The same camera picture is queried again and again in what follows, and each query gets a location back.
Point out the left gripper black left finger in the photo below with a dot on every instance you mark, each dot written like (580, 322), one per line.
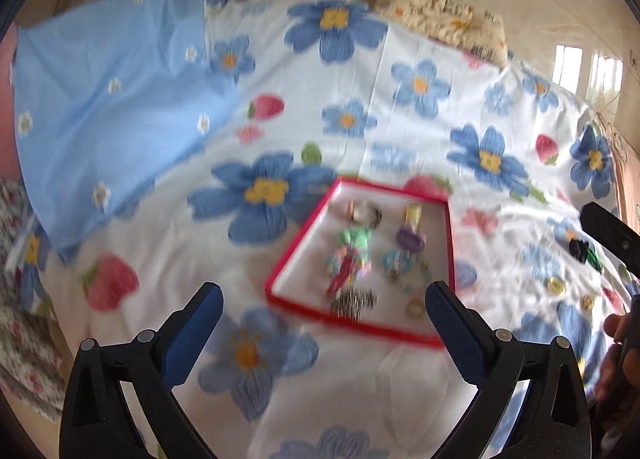
(96, 420)

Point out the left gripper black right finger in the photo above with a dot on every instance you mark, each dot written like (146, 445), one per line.
(553, 421)

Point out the yellow translucent hair claw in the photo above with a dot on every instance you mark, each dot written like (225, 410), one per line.
(413, 215)

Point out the red jewelry box tray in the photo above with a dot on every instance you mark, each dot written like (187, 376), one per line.
(385, 297)

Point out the pink hair clips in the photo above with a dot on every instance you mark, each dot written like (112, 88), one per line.
(341, 266)

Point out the brown leather wristwatch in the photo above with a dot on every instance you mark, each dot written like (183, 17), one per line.
(364, 213)

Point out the right hand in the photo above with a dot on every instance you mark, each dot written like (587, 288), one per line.
(616, 327)

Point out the black velvet scrunchie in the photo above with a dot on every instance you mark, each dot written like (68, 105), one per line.
(580, 250)

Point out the white floral bed sheet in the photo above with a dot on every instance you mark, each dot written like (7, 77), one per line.
(329, 89)

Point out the cream patterned pillow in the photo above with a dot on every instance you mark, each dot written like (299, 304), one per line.
(477, 31)

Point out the light blue daisy pillow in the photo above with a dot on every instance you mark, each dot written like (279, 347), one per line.
(107, 98)

